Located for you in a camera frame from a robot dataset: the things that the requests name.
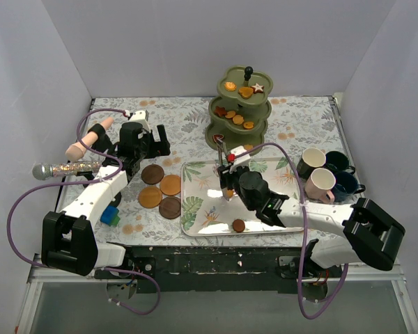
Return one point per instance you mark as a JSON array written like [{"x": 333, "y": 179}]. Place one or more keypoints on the green toy block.
[{"x": 115, "y": 220}]

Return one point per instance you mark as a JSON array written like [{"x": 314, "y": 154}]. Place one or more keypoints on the floral tablecloth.
[{"x": 295, "y": 124}]

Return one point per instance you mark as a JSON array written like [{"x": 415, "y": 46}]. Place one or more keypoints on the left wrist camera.
[{"x": 141, "y": 116}]

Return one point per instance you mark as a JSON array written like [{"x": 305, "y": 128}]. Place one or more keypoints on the orange flower cookie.
[{"x": 248, "y": 147}]

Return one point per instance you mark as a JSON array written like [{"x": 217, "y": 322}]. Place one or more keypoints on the dark wooden coaster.
[
  {"x": 170, "y": 207},
  {"x": 152, "y": 174}
]

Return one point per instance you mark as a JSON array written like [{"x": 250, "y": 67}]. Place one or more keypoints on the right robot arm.
[{"x": 363, "y": 231}]

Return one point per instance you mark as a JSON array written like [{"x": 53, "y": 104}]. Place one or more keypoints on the blue toy block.
[{"x": 109, "y": 215}]

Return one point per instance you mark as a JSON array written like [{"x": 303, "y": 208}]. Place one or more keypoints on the dark chocolate round cookie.
[{"x": 238, "y": 225}]

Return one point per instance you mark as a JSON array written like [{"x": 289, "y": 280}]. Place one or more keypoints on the cream mug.
[{"x": 310, "y": 159}]

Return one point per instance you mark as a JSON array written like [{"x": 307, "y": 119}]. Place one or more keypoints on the brown heart cookie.
[{"x": 246, "y": 92}]

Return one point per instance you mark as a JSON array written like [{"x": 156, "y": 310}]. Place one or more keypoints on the silver glitter microphone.
[{"x": 44, "y": 172}]

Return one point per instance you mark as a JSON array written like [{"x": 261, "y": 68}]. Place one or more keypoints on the green three-tier cake stand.
[{"x": 256, "y": 109}]

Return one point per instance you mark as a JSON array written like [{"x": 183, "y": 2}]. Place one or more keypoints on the light wooden coaster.
[
  {"x": 170, "y": 185},
  {"x": 150, "y": 197}
]

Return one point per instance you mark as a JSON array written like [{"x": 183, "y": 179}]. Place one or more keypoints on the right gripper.
[{"x": 225, "y": 172}]

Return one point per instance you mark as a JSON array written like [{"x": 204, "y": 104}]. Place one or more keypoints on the dark blue mug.
[
  {"x": 338, "y": 162},
  {"x": 346, "y": 185}
]

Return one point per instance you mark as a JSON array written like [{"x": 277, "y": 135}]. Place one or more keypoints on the brown star cookie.
[{"x": 220, "y": 111}]

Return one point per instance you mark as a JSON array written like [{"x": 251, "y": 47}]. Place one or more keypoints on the leaf-patterned white tray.
[{"x": 205, "y": 212}]

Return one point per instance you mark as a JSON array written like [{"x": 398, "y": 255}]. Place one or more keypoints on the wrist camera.
[
  {"x": 238, "y": 157},
  {"x": 141, "y": 116}
]

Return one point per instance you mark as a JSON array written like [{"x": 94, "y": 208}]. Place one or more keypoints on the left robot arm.
[{"x": 68, "y": 236}]

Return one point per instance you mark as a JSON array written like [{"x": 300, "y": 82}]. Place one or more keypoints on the metal serving tongs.
[{"x": 222, "y": 167}]

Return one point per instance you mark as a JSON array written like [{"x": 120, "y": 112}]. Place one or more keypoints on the red iced heart cookie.
[{"x": 217, "y": 138}]

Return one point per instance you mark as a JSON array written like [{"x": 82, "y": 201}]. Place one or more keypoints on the pink mug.
[{"x": 320, "y": 184}]

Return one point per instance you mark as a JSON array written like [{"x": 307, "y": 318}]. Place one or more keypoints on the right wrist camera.
[{"x": 238, "y": 157}]

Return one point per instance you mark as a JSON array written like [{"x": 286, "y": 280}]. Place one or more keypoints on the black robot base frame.
[{"x": 209, "y": 268}]

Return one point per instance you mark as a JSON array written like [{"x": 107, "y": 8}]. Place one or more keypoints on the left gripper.
[{"x": 157, "y": 147}]

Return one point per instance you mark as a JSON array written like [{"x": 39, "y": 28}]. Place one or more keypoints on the white-iced star cookie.
[{"x": 257, "y": 88}]

